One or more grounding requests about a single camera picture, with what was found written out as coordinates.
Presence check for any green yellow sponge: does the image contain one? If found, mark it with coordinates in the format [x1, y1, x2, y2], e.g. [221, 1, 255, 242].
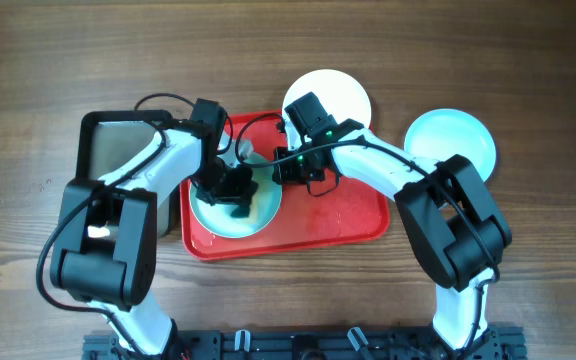
[230, 200, 252, 219]

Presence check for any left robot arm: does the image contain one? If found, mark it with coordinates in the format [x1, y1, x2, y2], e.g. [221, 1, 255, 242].
[36, 99, 258, 359]

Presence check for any black metal tray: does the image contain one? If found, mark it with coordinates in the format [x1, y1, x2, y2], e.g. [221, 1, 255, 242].
[75, 110, 179, 240]

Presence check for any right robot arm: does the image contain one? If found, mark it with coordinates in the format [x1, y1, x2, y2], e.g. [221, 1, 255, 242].
[273, 92, 512, 358]

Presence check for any white plate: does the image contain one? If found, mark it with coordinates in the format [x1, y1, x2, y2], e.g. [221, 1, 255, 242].
[281, 69, 372, 150]

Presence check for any light blue plate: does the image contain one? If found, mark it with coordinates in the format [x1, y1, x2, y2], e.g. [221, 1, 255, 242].
[189, 167, 282, 239]
[404, 108, 497, 181]

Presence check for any red plastic tray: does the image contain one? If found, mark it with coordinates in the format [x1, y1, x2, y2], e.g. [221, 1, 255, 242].
[179, 109, 391, 262]

